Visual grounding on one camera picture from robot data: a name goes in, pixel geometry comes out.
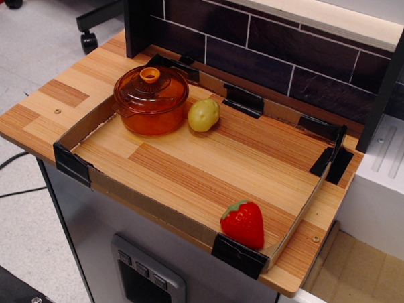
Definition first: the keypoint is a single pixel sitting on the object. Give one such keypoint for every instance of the amber glass pot lid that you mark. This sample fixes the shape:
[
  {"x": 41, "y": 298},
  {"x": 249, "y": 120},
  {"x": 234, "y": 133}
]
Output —
[{"x": 149, "y": 90}]

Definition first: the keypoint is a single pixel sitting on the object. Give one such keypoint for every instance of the yellow toy potato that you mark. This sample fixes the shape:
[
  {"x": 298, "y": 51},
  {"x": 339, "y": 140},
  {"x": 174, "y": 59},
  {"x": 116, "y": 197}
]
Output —
[{"x": 203, "y": 115}]

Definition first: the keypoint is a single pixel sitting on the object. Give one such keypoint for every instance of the red toy strawberry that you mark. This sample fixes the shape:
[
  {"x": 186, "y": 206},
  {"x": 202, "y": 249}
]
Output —
[{"x": 243, "y": 222}]

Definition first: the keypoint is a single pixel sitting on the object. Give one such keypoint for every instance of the cardboard fence with black tape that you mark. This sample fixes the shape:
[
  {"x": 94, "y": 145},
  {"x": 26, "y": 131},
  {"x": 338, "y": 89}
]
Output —
[{"x": 291, "y": 165}]

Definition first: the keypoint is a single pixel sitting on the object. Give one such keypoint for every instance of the grey control panel with buttons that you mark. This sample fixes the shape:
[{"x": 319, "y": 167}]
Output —
[{"x": 144, "y": 279}]

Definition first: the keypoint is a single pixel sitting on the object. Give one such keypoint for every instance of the black caster wheel base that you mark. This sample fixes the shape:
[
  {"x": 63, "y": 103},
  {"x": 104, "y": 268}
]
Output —
[{"x": 87, "y": 21}]

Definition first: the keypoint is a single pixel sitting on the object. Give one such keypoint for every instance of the dark shelf upright left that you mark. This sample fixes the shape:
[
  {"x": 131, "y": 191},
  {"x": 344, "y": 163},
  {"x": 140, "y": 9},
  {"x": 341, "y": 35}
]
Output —
[{"x": 138, "y": 24}]

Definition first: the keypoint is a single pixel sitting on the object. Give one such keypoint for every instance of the dark shelf upright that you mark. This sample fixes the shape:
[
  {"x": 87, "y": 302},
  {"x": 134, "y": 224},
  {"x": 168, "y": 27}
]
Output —
[
  {"x": 375, "y": 114},
  {"x": 138, "y": 24}
]

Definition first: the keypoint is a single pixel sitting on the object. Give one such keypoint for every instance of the white sink drainboard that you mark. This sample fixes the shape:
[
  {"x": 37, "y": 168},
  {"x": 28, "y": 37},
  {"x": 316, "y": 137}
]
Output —
[{"x": 383, "y": 162}]

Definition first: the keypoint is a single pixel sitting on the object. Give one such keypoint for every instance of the light wooden shelf board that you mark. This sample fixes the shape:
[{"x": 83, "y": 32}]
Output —
[{"x": 335, "y": 20}]

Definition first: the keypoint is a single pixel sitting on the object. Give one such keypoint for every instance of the dark shelf upright right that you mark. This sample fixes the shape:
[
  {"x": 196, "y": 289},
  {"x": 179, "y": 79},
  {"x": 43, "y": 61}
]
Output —
[{"x": 375, "y": 114}]

